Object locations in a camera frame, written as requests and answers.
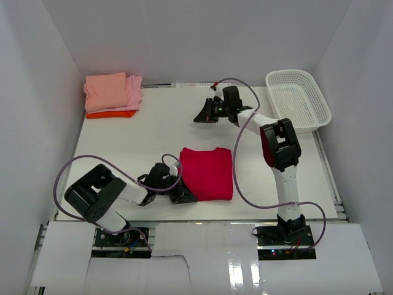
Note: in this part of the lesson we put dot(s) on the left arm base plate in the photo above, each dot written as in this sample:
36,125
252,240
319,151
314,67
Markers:
128,245

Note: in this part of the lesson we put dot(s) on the folded peach t shirt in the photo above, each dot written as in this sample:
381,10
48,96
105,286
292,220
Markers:
105,91

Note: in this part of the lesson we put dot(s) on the folded orange t shirt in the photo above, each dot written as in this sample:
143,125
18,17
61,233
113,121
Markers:
110,114

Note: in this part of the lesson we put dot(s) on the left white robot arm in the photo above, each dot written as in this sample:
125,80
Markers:
93,194

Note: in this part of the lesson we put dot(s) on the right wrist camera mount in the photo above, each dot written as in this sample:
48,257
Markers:
217,92

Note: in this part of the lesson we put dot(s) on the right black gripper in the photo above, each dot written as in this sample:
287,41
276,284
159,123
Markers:
206,115

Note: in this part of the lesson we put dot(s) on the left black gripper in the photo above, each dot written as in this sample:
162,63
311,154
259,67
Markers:
182,195

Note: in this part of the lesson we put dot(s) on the red t shirt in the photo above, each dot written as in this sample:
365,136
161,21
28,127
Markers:
208,174

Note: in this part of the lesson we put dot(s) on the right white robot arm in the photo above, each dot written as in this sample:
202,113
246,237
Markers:
280,148

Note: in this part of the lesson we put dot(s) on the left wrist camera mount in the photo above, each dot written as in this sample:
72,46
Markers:
175,169

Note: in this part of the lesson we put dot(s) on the white plastic basket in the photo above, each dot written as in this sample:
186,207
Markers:
294,94

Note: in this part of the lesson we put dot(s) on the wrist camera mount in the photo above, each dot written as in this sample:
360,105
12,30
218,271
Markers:
217,92
175,169

